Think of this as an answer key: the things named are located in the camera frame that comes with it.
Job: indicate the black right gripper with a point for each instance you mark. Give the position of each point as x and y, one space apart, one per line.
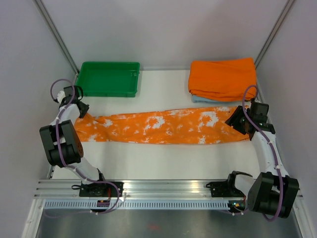
234 120

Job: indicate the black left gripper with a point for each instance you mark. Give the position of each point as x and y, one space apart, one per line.
84 112

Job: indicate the orange white tie-dye trousers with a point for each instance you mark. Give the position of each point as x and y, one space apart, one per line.
182 126

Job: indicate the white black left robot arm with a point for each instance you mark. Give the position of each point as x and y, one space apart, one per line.
62 145

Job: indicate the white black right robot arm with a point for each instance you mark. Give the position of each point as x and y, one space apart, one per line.
273 192

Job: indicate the folded plain orange trousers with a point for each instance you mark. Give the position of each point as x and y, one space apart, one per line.
224 81

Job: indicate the green plastic tray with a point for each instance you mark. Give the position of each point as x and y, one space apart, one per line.
109 79

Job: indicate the folded light blue cloth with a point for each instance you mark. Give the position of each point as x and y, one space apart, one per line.
197 99

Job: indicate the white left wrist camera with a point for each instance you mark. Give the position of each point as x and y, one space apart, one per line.
60 96

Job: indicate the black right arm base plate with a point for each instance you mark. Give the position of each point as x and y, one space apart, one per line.
222 189

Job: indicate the aluminium mounting rail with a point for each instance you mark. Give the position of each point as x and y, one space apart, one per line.
131 189

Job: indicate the white slotted cable duct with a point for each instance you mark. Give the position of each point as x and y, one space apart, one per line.
138 204

